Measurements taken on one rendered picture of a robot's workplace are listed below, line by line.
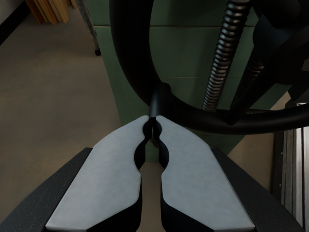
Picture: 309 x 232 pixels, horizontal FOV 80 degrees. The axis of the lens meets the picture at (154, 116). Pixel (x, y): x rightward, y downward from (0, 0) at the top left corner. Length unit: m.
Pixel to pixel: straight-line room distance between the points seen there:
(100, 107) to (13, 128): 0.48
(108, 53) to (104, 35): 0.04
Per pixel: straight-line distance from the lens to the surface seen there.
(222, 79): 0.27
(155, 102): 0.15
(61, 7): 1.85
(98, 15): 0.36
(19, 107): 1.35
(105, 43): 0.38
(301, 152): 0.91
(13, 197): 1.10
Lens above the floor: 0.90
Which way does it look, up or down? 58 degrees down
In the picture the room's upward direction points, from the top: straight up
